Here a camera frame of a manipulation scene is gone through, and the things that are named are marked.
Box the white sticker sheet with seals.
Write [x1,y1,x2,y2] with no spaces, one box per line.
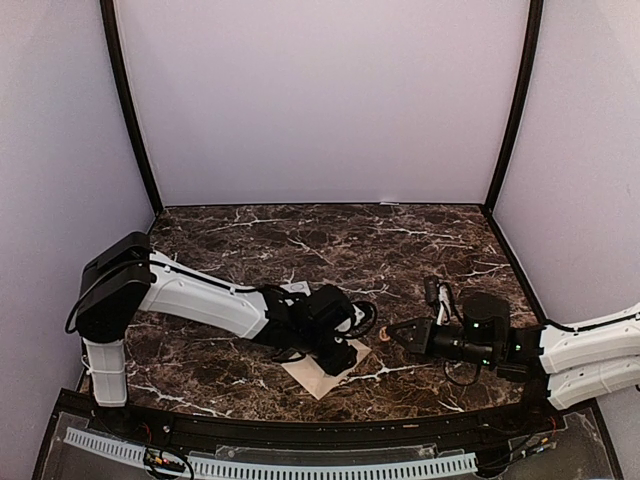
[283,281,310,295]

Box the pink envelope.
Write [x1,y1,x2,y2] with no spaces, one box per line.
[281,340,371,400]

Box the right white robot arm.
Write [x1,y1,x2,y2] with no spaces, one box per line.
[386,292,639,410]

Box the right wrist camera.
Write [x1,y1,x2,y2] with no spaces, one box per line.
[424,276,462,326]

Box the black frame post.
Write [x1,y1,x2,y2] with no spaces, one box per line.
[483,0,544,217]
[99,0,164,215]

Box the black left frame post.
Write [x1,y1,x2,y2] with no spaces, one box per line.
[99,0,164,215]

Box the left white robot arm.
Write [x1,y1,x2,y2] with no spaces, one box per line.
[65,231,378,436]

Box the white slotted cable duct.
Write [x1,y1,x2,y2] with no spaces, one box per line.
[64,427,478,479]

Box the black right frame post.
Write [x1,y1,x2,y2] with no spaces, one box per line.
[483,0,544,217]

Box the black front table rail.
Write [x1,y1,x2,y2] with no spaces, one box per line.
[84,372,566,454]

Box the round brown seal sticker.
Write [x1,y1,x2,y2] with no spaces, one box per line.
[379,327,391,342]

